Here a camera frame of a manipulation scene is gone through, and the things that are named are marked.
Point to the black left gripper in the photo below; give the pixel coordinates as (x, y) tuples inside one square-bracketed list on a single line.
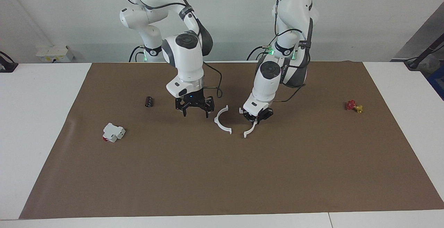
[(262, 114)]

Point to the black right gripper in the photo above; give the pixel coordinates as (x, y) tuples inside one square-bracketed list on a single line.
[(194, 101)]

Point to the white half pipe clamp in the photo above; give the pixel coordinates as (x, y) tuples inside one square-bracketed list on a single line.
[(250, 130), (218, 124)]

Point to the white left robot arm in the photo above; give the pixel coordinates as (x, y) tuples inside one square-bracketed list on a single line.
[(267, 82)]

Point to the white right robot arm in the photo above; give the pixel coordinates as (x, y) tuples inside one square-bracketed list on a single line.
[(185, 58)]

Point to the black cylindrical capacitor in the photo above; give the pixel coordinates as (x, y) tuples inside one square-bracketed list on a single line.
[(149, 102)]

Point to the brown paper table mat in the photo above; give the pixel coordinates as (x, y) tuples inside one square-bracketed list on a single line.
[(222, 172)]

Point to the white circuit breaker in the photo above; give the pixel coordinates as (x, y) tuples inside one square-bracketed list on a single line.
[(113, 132)]

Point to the red handwheel yellow valve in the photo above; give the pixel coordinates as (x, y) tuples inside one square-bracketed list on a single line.
[(351, 105)]

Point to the black tripod stand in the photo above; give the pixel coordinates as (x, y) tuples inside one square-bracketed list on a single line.
[(421, 57)]

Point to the blue box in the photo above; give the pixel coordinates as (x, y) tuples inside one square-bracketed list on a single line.
[(437, 82)]

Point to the black stand foot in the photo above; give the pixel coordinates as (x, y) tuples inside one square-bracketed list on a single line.
[(7, 66)]

